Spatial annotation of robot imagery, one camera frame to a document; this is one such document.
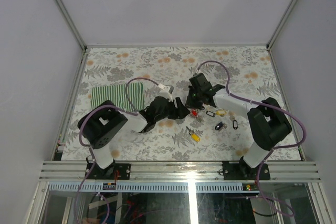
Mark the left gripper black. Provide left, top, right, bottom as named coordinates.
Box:
left=155, top=97, right=190, bottom=123

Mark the key with red tag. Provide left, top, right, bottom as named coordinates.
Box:
left=191, top=109, right=199, bottom=118

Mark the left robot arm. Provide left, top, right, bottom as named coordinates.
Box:
left=78, top=96, right=190, bottom=179

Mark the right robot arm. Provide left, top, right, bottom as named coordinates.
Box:
left=186, top=73, right=292, bottom=179

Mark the key with yellow white tag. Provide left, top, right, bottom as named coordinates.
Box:
left=216, top=109, right=227, bottom=116

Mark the black car key fob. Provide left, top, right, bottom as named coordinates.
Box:
left=215, top=122, right=227, bottom=131

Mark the key with black tag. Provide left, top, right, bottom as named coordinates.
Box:
left=232, top=120, right=238, bottom=130

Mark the green striped cloth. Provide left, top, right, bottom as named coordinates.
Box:
left=91, top=82, right=144, bottom=111

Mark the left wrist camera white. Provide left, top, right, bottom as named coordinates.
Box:
left=158, top=83, right=174, bottom=102

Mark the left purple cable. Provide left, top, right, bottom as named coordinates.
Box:
left=73, top=77, right=162, bottom=224

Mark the purple cable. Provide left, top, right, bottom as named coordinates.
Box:
left=196, top=60, right=307, bottom=217
left=73, top=77, right=162, bottom=224

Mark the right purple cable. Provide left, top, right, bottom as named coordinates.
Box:
left=196, top=60, right=307, bottom=217

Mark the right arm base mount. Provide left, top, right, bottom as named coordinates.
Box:
left=218, top=161, right=260, bottom=180

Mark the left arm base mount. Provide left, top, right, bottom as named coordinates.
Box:
left=85, top=162, right=131, bottom=180

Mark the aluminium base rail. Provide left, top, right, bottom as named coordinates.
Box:
left=39, top=161, right=321, bottom=183

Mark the slotted cable duct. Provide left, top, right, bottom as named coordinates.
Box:
left=48, top=183, right=245, bottom=193

